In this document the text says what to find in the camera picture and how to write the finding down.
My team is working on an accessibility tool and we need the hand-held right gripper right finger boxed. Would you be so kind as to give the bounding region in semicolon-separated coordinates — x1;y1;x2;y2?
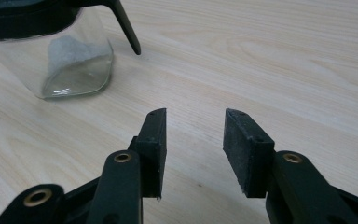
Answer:
222;107;276;199

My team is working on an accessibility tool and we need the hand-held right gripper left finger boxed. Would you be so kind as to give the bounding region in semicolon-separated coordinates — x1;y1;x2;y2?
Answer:
128;107;168;200

